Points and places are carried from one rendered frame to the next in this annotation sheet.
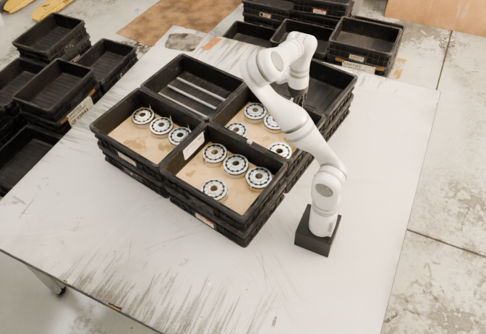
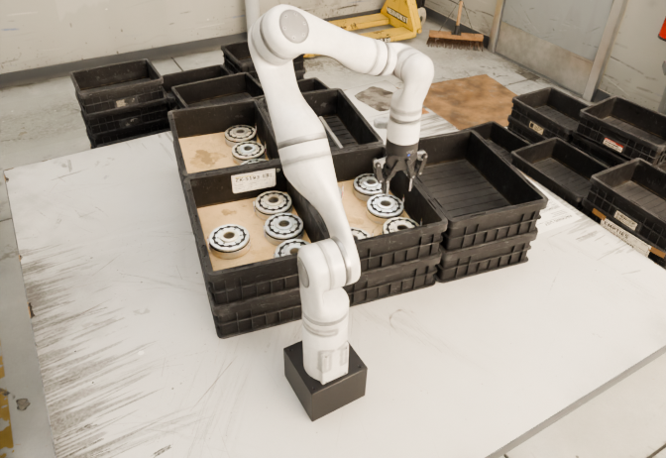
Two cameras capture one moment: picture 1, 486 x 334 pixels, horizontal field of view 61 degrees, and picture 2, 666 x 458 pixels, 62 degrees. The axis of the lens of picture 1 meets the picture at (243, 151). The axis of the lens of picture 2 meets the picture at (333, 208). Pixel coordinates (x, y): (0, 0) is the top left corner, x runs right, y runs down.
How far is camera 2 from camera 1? 0.77 m
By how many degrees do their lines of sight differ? 25
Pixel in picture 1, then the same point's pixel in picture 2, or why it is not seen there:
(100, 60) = not seen: hidden behind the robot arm
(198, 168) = (243, 211)
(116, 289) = (51, 294)
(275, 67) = (279, 28)
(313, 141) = (308, 177)
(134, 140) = (210, 154)
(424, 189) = not seen: outside the picture
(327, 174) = (315, 247)
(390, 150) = (550, 341)
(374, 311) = not seen: outside the picture
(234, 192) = (254, 257)
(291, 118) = (286, 125)
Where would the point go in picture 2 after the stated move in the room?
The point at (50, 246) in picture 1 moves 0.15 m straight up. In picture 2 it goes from (46, 219) to (31, 179)
